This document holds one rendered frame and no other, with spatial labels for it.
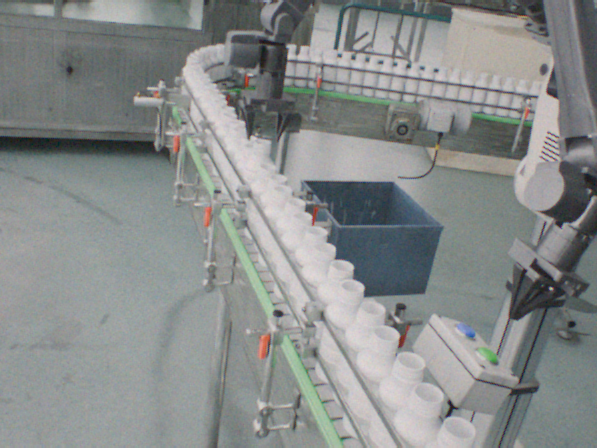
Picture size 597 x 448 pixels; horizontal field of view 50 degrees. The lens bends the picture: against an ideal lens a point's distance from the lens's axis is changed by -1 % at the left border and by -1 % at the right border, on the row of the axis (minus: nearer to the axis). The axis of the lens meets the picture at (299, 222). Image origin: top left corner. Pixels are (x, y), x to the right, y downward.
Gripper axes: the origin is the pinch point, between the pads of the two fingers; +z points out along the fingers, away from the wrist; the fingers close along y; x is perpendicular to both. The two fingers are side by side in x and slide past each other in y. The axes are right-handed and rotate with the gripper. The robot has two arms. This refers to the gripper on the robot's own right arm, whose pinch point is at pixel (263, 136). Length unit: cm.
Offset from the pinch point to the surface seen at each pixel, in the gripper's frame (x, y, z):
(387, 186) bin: -39, -54, 27
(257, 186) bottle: 7.4, 2.1, 8.3
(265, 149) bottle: 1.8, -0.4, 2.2
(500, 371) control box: 68, -18, 10
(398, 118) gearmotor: -106, -90, 25
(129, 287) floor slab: -136, 12, 121
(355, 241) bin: -8.7, -31.5, 30.2
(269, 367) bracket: 52, 10, 20
